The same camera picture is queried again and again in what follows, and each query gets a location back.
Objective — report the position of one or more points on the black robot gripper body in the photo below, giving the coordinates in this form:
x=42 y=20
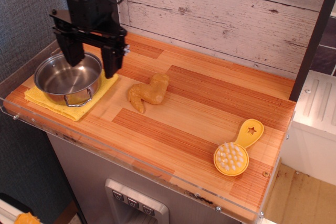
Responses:
x=93 y=22

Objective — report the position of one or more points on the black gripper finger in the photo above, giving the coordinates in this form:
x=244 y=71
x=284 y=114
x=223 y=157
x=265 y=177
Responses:
x=112 y=60
x=71 y=47

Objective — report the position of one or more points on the stainless steel pot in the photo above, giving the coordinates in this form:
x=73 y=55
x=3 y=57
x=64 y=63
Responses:
x=67 y=85

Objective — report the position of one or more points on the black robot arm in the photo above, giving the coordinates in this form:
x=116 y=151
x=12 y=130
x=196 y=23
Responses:
x=92 y=22

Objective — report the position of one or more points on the toy chicken wing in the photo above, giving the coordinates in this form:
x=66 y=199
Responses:
x=152 y=93

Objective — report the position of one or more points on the yellow round brush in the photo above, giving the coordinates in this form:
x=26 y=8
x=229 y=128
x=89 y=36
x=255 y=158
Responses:
x=231 y=158

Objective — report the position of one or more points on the clear acrylic table guard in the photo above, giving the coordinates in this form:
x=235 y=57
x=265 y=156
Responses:
x=205 y=104

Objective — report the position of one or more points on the grey toy fridge cabinet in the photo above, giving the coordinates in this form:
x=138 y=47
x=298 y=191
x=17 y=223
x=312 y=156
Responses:
x=88 y=172

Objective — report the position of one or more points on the silver dispenser button panel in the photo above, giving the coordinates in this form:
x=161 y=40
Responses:
x=134 y=204

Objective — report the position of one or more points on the orange object bottom left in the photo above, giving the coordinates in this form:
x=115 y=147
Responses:
x=26 y=218

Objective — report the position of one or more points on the white plastic furniture piece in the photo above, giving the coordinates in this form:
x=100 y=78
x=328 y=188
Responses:
x=309 y=146

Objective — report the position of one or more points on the dark right frame post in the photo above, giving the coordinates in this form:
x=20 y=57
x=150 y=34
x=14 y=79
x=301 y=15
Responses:
x=315 y=38

